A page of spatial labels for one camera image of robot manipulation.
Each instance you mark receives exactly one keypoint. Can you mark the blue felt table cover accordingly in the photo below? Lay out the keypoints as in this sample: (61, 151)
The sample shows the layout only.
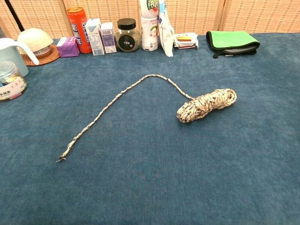
(140, 175)

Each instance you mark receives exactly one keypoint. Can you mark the white snack bag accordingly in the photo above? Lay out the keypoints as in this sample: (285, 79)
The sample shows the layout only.
(166, 37)

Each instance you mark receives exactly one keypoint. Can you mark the glass jar black lid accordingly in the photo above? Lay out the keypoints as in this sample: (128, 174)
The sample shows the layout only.
(128, 37)

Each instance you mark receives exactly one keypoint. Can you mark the packaged red cake snack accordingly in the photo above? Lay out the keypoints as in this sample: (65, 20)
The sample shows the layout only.
(185, 39)

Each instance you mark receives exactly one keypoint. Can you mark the white drink bottle yellow cap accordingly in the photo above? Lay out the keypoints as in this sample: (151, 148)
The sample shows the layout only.
(148, 30)

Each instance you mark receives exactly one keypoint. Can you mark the white purple milk carton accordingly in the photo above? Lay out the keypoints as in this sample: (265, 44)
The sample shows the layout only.
(108, 38)

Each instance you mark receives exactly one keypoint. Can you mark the white blue milk carton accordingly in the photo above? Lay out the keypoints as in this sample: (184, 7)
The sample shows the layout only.
(95, 37)

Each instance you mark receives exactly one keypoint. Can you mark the purple tissue pack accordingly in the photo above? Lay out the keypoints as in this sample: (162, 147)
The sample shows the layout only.
(68, 48)

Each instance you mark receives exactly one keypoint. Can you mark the green microfiber cloth black edge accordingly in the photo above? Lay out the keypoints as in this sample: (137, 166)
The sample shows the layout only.
(229, 38)

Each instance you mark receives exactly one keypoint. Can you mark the bamboo folding screen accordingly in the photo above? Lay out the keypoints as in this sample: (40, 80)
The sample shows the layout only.
(199, 14)

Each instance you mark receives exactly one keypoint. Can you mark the orange drink can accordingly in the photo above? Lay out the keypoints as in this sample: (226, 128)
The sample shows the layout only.
(78, 28)

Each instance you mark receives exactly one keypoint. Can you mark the woven rattan coaster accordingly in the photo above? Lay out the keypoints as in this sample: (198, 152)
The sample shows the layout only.
(50, 58)

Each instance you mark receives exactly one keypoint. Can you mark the cream upturned bowl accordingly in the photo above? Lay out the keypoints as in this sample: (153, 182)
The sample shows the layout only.
(35, 39)

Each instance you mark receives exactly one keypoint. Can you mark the clear jar of clips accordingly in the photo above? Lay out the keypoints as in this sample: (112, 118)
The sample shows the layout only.
(11, 82)

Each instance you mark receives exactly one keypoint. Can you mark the light blue pitcher white lid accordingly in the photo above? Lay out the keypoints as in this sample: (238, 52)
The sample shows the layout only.
(9, 56)

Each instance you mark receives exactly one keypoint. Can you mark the black stand pole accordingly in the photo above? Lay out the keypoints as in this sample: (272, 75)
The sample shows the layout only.
(14, 15)

